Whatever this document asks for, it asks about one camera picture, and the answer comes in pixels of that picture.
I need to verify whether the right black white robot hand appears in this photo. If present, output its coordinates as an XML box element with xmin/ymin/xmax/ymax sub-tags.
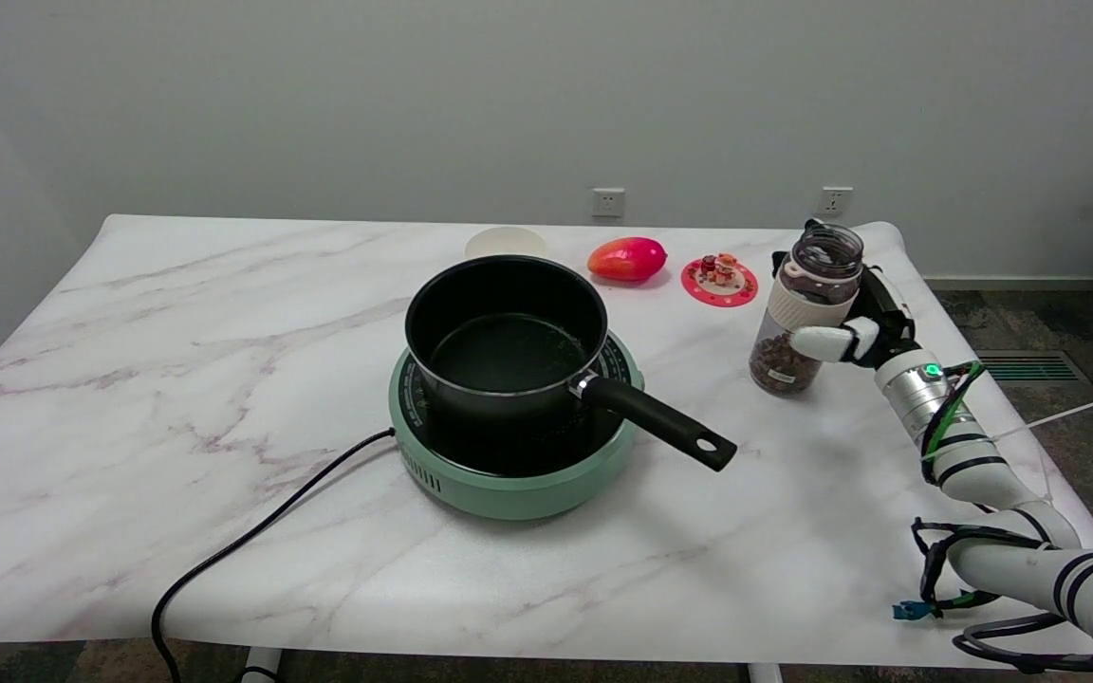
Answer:
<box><xmin>772</xmin><ymin>219</ymin><xmax>918</xmax><ymax>371</ymax></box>

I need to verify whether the clear bottle with beige sleeve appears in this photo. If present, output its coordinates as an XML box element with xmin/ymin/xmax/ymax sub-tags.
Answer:
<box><xmin>749</xmin><ymin>224</ymin><xmax>864</xmax><ymax>397</ymax></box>

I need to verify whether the green floor vent grille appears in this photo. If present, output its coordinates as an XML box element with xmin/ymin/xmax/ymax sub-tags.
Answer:
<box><xmin>975</xmin><ymin>353</ymin><xmax>1090</xmax><ymax>384</ymax></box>

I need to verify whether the pink round coaster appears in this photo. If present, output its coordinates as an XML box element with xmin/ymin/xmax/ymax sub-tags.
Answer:
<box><xmin>680</xmin><ymin>256</ymin><xmax>759</xmax><ymax>308</ymax></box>

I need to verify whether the white zip tie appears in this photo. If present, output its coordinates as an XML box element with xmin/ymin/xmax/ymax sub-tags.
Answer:
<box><xmin>921</xmin><ymin>401</ymin><xmax>1093</xmax><ymax>504</ymax></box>

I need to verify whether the red mango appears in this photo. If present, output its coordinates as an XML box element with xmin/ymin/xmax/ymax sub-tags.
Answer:
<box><xmin>587</xmin><ymin>236</ymin><xmax>669</xmax><ymax>284</ymax></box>

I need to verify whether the green induction cooker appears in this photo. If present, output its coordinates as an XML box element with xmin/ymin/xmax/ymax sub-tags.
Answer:
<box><xmin>388</xmin><ymin>330</ymin><xmax>645</xmax><ymax>521</ymax></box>

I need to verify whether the green robot cable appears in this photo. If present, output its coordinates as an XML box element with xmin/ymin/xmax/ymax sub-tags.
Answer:
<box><xmin>921</xmin><ymin>360</ymin><xmax>986</xmax><ymax>458</ymax></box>

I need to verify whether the black saucepan with handle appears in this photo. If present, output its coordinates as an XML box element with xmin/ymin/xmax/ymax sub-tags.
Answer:
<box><xmin>404</xmin><ymin>254</ymin><xmax>738</xmax><ymax>472</ymax></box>

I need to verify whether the black power cable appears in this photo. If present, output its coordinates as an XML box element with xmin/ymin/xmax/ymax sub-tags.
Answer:
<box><xmin>150</xmin><ymin>428</ymin><xmax>398</xmax><ymax>683</ymax></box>

